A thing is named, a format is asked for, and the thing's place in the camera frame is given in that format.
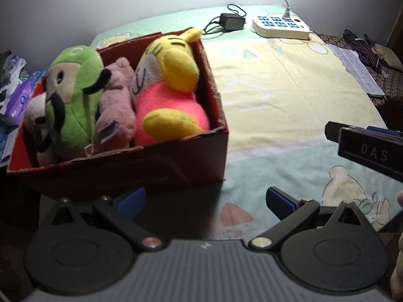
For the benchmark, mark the green plush toy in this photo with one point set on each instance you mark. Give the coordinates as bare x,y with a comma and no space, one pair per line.
74,100

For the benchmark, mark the printed baby blanket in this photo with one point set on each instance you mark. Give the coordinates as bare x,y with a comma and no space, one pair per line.
283,85

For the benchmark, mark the person's right hand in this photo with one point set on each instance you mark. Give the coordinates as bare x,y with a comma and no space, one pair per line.
398,264

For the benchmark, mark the purple small box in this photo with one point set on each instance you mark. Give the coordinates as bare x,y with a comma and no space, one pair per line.
20,100

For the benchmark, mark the white paper notebook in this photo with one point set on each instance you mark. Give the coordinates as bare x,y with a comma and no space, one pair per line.
355,69

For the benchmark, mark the pink plush bear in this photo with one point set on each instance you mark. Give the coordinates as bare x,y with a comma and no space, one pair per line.
116,110

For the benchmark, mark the pile of patterned clothes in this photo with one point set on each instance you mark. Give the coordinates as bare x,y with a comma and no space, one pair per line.
8,69

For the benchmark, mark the red cardboard box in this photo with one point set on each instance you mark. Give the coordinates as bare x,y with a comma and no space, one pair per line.
126,170

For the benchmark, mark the blue patterned cloth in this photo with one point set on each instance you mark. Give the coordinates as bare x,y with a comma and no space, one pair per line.
9,141

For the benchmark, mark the dark striped clothing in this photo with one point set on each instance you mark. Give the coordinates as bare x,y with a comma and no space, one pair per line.
362,47

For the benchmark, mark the yellow plush tiger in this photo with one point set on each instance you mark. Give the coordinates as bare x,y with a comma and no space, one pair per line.
170,100

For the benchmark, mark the brown patterned cloth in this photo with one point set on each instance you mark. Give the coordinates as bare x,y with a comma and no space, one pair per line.
390,78

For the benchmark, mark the white plush rabbit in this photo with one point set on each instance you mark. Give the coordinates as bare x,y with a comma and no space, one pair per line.
33,113

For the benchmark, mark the white power strip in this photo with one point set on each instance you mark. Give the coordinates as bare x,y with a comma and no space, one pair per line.
280,26

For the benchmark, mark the black charger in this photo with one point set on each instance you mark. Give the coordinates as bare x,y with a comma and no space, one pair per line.
232,22

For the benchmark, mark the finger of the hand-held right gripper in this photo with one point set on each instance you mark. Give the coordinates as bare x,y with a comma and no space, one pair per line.
387,132
332,131

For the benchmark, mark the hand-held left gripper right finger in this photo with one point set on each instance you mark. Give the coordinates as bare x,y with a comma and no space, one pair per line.
280,199

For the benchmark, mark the beige cloth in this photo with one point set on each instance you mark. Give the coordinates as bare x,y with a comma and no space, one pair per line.
388,55

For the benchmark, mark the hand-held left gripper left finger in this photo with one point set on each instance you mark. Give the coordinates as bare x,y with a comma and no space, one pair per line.
132,199

